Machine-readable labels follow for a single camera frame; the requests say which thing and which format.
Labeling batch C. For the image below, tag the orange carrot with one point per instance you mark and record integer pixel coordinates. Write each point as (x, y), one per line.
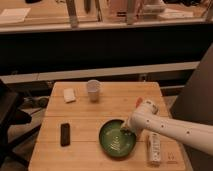
(139, 101)

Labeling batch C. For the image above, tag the black office chair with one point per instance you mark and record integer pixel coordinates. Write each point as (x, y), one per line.
(10, 114)

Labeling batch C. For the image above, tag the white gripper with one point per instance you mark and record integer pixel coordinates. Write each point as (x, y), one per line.
(125, 127)

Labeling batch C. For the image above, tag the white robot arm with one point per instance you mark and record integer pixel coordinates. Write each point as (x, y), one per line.
(195, 135)

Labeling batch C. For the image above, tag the white sponge block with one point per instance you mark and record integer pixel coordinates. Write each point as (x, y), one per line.
(69, 95)

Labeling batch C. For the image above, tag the green ceramic bowl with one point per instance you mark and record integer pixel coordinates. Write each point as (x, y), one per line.
(114, 141)

